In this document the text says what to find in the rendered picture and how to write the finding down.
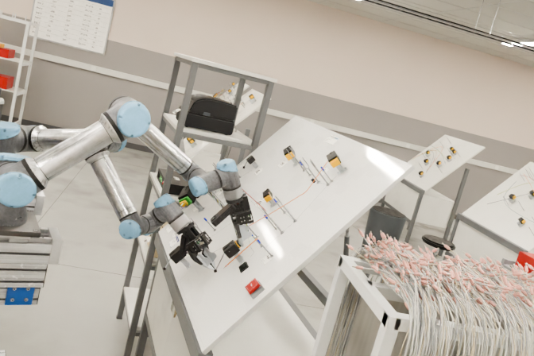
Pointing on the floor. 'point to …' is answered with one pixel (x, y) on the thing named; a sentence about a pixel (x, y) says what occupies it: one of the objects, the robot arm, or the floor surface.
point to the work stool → (437, 242)
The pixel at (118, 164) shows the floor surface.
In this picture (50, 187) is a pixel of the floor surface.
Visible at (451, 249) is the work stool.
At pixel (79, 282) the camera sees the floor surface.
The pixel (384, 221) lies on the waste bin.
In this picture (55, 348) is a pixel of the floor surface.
